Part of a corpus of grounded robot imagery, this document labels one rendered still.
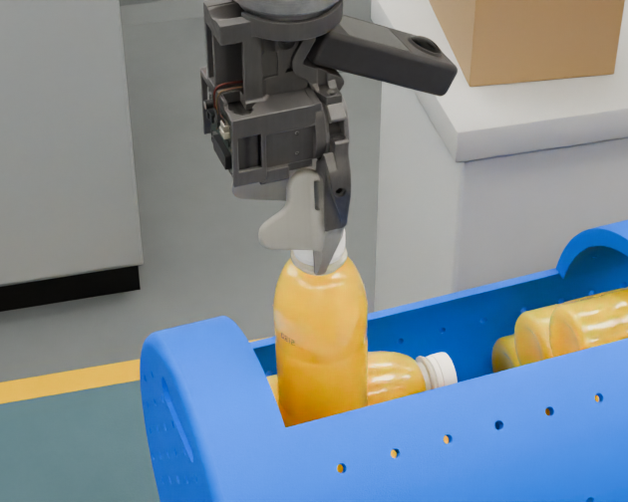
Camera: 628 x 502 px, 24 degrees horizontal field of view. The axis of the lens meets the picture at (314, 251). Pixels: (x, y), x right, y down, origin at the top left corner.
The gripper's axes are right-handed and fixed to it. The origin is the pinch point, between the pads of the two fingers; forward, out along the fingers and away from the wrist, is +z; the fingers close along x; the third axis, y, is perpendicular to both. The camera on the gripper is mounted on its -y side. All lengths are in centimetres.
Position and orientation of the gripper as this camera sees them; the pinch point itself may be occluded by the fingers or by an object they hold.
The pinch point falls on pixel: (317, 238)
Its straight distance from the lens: 105.0
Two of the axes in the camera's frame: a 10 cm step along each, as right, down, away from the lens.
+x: 3.5, 5.8, -7.4
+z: 0.0, 7.9, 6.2
